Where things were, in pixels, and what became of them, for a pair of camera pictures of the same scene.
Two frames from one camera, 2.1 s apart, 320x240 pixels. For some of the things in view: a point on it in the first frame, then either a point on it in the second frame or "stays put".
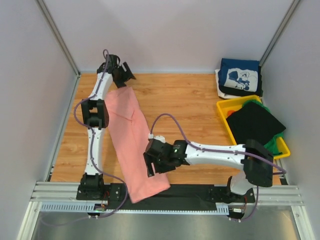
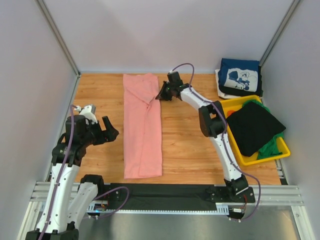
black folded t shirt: [253, 121] stays put
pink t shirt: [129, 134] → [142, 126]
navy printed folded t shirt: [241, 74] stays put
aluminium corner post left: [49, 19] stays put
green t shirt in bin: [272, 146] stays put
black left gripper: [120, 84] → [109, 134]
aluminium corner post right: [279, 32] stays put
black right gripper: [158, 168] → [162, 96]
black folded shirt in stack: [234, 91] stays put
